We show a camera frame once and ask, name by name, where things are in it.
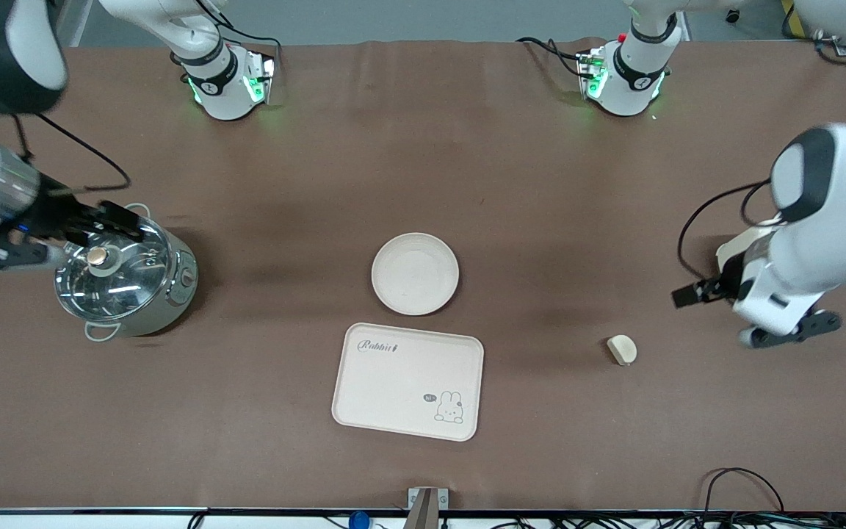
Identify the grey metal camera bracket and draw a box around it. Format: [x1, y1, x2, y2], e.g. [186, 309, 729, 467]
[407, 487, 450, 529]

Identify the black left base cable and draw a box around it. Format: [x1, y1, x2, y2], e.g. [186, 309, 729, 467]
[516, 35, 594, 79]

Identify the cream rabbit print tray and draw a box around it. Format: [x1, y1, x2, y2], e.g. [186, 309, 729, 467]
[331, 322, 485, 442]

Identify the black base cable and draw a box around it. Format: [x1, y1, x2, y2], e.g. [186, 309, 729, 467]
[195, 0, 283, 54]
[516, 35, 594, 79]

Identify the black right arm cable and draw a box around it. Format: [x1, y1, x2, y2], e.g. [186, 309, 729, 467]
[15, 113, 132, 194]

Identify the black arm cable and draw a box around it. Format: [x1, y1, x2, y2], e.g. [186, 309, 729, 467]
[677, 179, 782, 283]
[15, 113, 132, 194]

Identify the stainless steel cooking pot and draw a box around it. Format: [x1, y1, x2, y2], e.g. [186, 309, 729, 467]
[54, 203, 200, 343]

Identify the glass pot lid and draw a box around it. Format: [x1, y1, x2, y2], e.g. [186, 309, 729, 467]
[54, 219, 174, 321]

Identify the round cream plate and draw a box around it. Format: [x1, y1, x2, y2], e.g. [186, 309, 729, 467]
[371, 232, 460, 317]

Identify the white steamed bun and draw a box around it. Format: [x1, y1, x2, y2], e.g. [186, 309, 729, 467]
[607, 334, 638, 367]

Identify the looped black table edge cable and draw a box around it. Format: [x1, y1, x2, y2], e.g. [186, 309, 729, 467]
[701, 467, 786, 515]

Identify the black right base cable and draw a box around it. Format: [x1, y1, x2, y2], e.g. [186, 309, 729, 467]
[195, 0, 283, 54]

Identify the brown table cover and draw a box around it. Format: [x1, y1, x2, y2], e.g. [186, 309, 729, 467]
[0, 35, 846, 514]

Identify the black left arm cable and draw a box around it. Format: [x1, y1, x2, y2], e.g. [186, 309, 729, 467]
[677, 179, 782, 283]

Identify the black cable bundle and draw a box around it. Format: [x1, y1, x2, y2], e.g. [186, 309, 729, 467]
[467, 511, 846, 529]

